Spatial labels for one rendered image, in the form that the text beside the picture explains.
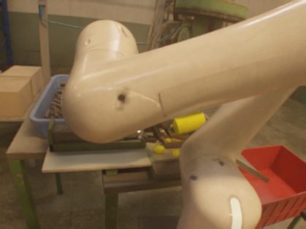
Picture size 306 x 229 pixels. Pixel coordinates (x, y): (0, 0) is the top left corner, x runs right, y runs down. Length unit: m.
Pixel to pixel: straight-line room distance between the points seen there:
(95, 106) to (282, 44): 0.21
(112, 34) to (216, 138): 0.30
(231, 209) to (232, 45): 0.24
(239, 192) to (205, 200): 0.06
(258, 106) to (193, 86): 0.25
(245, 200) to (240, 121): 0.16
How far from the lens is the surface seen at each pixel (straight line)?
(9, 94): 1.86
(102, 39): 0.32
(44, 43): 2.02
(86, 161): 0.63
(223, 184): 0.37
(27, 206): 0.98
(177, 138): 0.72
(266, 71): 0.24
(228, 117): 0.45
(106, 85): 0.23
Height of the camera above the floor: 1.40
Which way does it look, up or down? 25 degrees down
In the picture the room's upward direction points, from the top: 9 degrees clockwise
